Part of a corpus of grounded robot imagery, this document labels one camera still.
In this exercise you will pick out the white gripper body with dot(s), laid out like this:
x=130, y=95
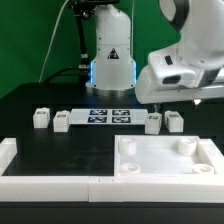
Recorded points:
x=148, y=91

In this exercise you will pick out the white square tabletop with sockets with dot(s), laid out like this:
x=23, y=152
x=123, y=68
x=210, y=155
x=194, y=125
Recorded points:
x=165, y=155

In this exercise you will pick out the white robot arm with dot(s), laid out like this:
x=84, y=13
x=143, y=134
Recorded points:
x=199, y=22

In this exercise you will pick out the white plate with AprilTags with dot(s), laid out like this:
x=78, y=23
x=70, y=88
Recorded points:
x=108, y=116

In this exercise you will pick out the white U-shaped obstacle fence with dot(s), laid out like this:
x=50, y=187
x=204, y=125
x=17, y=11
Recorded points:
x=201, y=188

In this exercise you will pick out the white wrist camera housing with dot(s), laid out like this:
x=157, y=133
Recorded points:
x=170, y=69

